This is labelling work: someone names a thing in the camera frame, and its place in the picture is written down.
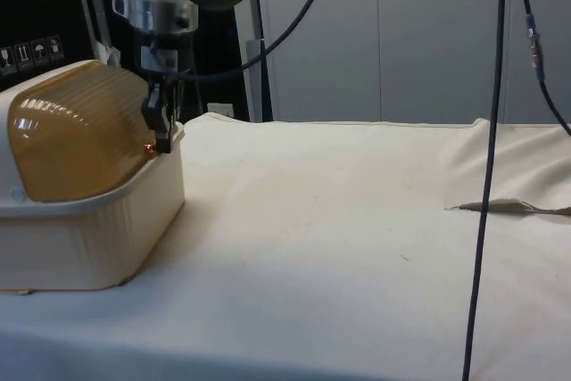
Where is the pale locker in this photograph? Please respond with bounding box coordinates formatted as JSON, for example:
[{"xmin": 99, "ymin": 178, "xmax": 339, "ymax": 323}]
[{"xmin": 235, "ymin": 0, "xmax": 380, "ymax": 124}]

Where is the cream box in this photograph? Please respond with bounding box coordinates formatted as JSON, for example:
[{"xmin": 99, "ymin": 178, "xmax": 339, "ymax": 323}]
[{"xmin": 0, "ymin": 120, "xmax": 186, "ymax": 295}]

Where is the rounded box lid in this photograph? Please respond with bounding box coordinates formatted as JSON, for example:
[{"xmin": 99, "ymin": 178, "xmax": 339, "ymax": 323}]
[{"xmin": 0, "ymin": 59, "xmax": 157, "ymax": 204}]

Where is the black cabinet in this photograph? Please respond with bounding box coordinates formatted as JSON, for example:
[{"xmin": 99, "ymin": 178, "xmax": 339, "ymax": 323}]
[{"xmin": 0, "ymin": 0, "xmax": 252, "ymax": 124}]

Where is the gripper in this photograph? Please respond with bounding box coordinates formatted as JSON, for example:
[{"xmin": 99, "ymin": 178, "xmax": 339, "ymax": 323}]
[{"xmin": 136, "ymin": 32, "xmax": 197, "ymax": 154}]

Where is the white socket box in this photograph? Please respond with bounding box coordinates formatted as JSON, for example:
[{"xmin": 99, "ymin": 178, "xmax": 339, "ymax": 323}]
[{"xmin": 206, "ymin": 101, "xmax": 236, "ymax": 121}]

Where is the black cable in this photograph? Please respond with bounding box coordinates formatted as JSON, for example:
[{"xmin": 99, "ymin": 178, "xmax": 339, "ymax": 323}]
[
  {"xmin": 515, "ymin": 0, "xmax": 571, "ymax": 137},
  {"xmin": 176, "ymin": 0, "xmax": 344, "ymax": 83},
  {"xmin": 461, "ymin": 0, "xmax": 510, "ymax": 381}
]

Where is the grey metal stand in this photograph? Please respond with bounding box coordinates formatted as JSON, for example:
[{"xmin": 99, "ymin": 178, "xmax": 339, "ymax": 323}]
[{"xmin": 70, "ymin": 0, "xmax": 120, "ymax": 69}]

